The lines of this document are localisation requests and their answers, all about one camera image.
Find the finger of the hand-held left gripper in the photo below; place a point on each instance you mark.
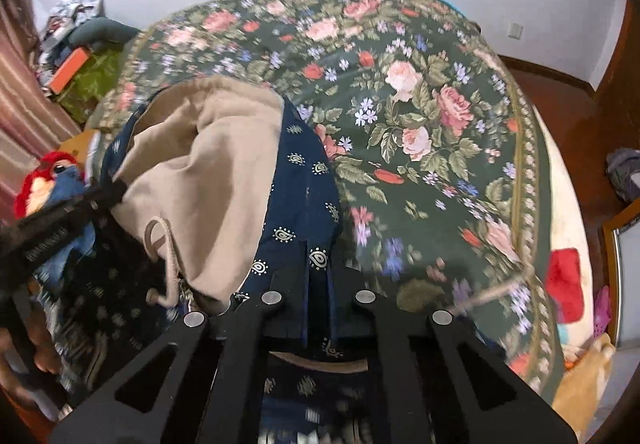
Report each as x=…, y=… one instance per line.
x=100, y=196

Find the grey neck pillow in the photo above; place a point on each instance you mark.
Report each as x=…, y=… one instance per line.
x=102, y=30

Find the navy patterned hoodie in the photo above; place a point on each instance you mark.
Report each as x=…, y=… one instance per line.
x=300, y=174

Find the green covered stand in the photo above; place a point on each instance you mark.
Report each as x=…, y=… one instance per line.
x=95, y=84

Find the pink cloth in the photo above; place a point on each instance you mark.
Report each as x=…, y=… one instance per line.
x=602, y=316

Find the red plush toy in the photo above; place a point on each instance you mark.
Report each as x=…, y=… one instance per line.
x=42, y=174

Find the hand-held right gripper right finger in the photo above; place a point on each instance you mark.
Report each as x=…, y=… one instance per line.
x=345, y=291

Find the white wall socket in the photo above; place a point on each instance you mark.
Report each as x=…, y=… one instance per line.
x=515, y=29

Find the orange box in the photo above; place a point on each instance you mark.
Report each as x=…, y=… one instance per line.
x=70, y=69

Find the pile of clothes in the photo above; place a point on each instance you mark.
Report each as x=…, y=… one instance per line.
x=65, y=24

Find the striped pink curtain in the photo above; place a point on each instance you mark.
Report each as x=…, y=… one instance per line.
x=25, y=99

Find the red cloth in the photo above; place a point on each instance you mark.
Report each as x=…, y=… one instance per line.
x=564, y=281

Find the blue cloth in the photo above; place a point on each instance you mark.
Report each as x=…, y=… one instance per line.
x=67, y=191

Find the person's left hand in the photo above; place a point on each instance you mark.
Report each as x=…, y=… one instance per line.
x=42, y=351

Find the floral blanket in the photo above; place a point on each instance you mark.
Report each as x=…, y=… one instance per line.
x=425, y=124

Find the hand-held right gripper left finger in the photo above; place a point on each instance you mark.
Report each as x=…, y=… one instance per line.
x=287, y=291

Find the grey cloth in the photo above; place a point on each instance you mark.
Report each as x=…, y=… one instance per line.
x=625, y=176

